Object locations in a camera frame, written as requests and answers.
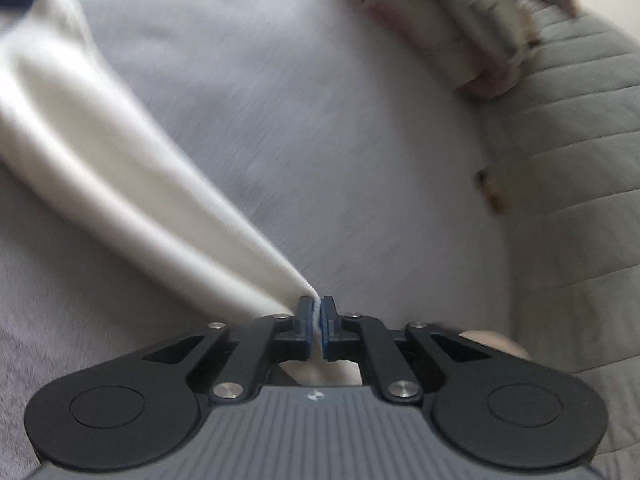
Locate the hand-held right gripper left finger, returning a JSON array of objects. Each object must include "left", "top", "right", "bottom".
[{"left": 142, "top": 296, "right": 315, "bottom": 403}]

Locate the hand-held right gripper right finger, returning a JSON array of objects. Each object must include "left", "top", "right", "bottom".
[{"left": 322, "top": 296, "right": 493, "bottom": 403}]

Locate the white long-sleeve shirt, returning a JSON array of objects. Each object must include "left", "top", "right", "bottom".
[{"left": 0, "top": 0, "right": 321, "bottom": 326}]

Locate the bed with grey blanket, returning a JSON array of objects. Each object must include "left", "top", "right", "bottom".
[{"left": 0, "top": 0, "right": 516, "bottom": 480}]

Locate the small brown object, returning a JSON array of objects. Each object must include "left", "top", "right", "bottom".
[{"left": 474, "top": 167, "right": 506, "bottom": 213}]

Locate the quilted grey headboard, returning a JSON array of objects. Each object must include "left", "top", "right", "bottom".
[{"left": 480, "top": 5, "right": 640, "bottom": 480}]

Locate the folded grey quilt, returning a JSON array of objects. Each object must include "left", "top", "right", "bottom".
[{"left": 310, "top": 0, "right": 531, "bottom": 101}]

